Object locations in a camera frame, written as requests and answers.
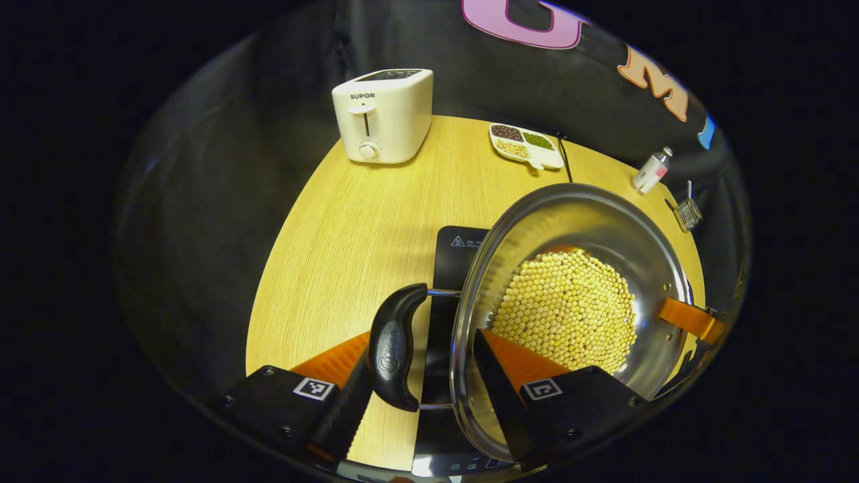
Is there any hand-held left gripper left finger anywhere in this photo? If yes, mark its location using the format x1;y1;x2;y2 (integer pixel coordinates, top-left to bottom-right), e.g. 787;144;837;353
221;331;376;464

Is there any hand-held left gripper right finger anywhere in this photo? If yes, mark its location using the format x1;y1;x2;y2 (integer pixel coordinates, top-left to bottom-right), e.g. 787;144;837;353
473;329;650;470

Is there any pile of soybeans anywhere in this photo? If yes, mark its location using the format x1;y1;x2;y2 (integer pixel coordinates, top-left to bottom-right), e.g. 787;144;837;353
491;248;638;375

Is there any black induction cooktop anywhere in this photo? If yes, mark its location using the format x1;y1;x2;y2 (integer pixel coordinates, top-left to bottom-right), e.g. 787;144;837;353
411;226;524;478

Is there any steel pot with black handles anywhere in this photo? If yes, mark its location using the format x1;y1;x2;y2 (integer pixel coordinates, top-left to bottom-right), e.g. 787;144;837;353
368;182;693;464

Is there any clear bottle with pink label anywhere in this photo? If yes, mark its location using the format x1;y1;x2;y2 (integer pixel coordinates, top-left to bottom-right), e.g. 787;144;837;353
631;147;674;195

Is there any white divided dish of beans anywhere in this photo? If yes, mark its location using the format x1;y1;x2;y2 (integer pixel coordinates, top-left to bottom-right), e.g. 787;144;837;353
489;123;566;170

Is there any white toaster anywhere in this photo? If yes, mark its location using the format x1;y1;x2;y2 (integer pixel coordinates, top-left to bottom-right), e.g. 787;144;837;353
332;68;434;165

